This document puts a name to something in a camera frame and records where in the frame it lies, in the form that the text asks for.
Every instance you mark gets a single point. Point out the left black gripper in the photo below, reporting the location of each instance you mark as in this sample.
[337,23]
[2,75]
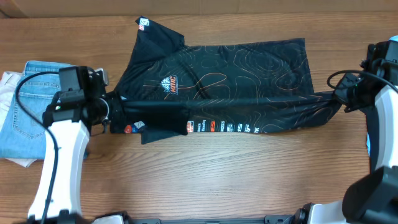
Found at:
[117,108]

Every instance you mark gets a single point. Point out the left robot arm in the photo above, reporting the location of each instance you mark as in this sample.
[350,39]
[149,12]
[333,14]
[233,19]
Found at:
[67,119]

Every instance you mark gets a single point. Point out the folded blue denim jeans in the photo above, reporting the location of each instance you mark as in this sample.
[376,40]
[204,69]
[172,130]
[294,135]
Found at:
[35,95]

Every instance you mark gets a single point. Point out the black orange patterned jersey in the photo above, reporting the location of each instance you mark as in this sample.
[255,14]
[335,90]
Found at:
[170,88]

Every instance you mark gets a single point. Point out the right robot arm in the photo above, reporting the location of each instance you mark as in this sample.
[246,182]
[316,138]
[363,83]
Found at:
[372,199]

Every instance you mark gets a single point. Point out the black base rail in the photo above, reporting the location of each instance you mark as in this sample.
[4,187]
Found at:
[199,221]

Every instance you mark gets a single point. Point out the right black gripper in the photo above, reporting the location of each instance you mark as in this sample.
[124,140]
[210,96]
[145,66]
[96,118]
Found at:
[341,97]

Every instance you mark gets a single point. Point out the folded white garment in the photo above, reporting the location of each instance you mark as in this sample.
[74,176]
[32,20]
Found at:
[14,144]

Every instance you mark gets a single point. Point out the black garment pile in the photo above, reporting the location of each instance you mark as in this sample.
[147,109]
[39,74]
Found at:
[372,124]

